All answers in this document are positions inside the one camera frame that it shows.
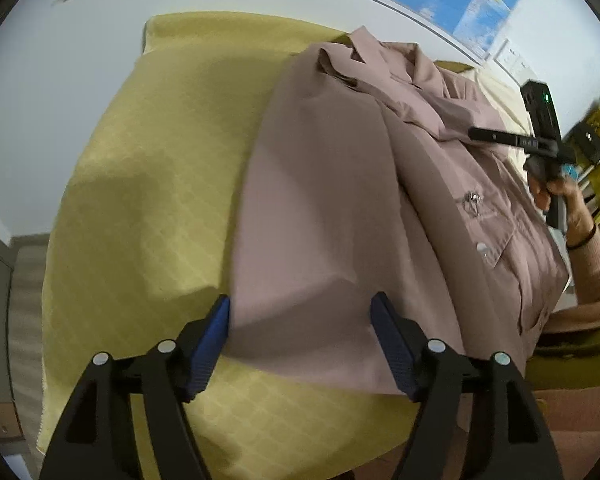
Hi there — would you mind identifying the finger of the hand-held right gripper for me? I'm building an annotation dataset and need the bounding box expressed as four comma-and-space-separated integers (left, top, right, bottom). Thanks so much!
467, 127, 556, 154

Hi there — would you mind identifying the pink button-up shirt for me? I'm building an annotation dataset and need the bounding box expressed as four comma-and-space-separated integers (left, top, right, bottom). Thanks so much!
228, 26, 571, 395

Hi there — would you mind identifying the yellow patterned blanket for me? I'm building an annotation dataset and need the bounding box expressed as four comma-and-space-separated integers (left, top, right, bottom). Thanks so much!
36, 12, 473, 480

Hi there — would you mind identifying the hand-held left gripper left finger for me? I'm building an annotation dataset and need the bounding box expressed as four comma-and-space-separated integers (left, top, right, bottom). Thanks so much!
39, 294, 231, 480

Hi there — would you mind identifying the cream yellow cloth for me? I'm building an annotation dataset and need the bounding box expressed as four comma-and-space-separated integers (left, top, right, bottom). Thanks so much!
435, 60, 531, 136

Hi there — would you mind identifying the black wrist band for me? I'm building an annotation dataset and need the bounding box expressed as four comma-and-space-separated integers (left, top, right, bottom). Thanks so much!
566, 223, 599, 251

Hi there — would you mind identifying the person's right hand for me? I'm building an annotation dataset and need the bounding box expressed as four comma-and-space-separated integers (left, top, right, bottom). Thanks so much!
527, 170, 598, 251

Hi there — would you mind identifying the olive cloth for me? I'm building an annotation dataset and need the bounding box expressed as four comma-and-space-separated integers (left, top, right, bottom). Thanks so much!
527, 327, 600, 392

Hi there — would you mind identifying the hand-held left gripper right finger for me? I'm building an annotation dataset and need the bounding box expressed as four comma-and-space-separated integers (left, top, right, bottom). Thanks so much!
370, 291, 566, 480

